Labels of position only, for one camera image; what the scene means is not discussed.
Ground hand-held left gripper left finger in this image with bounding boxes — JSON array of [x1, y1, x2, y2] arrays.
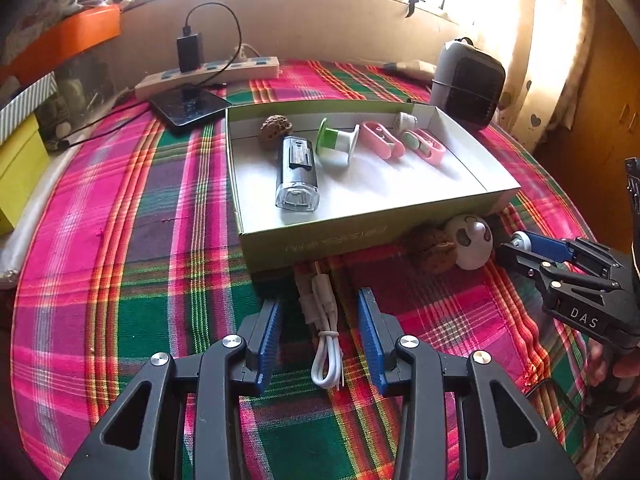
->
[[60, 299, 282, 480]]

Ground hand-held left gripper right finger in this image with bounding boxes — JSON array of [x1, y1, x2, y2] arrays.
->
[[357, 287, 581, 480]]

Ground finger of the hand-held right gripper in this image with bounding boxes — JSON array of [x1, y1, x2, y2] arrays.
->
[[497, 243, 621, 341], [527, 232, 621, 281]]

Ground white usb cable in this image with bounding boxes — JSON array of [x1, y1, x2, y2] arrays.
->
[[296, 257, 346, 391]]

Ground green cardboard box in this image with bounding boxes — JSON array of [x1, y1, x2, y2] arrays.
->
[[225, 100, 522, 276]]

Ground pink and green clip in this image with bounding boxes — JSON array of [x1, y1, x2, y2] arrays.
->
[[402, 128, 446, 166]]

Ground black bike light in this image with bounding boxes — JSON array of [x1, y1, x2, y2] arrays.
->
[[274, 135, 321, 213]]

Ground green and white spool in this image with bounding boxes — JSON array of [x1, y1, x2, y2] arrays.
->
[[316, 117, 362, 168]]

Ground person's right forearm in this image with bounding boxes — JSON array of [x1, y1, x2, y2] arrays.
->
[[582, 405, 640, 480]]

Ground person's right hand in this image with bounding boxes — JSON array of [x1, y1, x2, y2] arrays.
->
[[589, 342, 640, 388]]

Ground white round face toy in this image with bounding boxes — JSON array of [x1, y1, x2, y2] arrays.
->
[[444, 214, 495, 271]]

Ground brown walnut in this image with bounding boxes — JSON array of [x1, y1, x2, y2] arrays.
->
[[411, 225, 458, 276], [259, 114, 288, 150]]

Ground pink plaid tablecloth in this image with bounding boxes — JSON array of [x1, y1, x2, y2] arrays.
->
[[15, 57, 596, 480]]

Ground wooden cabinet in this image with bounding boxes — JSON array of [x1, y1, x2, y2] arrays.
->
[[532, 0, 640, 246]]

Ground grey space heater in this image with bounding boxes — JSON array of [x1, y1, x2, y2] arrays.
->
[[430, 37, 507, 131]]

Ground cream heart print curtain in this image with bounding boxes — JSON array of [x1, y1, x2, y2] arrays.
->
[[492, 0, 593, 133]]

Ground beige pouch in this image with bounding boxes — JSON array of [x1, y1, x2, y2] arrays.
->
[[382, 60, 438, 81]]

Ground black smartphone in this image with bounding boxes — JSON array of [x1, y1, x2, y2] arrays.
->
[[150, 85, 232, 136]]

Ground beige power strip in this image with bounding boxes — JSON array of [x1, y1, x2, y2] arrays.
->
[[135, 55, 281, 102]]

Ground yellow box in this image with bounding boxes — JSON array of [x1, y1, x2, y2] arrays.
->
[[0, 114, 51, 236]]

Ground black charger adapter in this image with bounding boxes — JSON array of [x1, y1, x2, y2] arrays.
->
[[176, 32, 205, 73]]

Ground dark glass tank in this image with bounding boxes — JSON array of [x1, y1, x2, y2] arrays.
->
[[47, 47, 148, 153]]

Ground grey striped box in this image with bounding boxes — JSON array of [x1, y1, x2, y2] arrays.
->
[[0, 71, 57, 143]]

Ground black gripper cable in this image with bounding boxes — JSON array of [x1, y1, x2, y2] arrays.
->
[[525, 379, 601, 422]]

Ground thin black cable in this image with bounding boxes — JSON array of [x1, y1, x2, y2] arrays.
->
[[55, 105, 161, 153]]

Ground black charging cable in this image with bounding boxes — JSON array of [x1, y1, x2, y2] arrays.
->
[[184, 2, 243, 88]]

